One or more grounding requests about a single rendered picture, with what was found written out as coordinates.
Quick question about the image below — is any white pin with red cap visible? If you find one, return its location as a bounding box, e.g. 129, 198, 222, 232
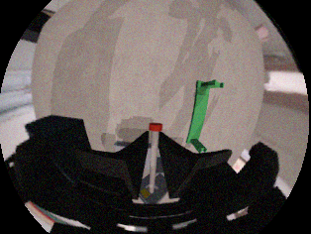
149, 124, 163, 194

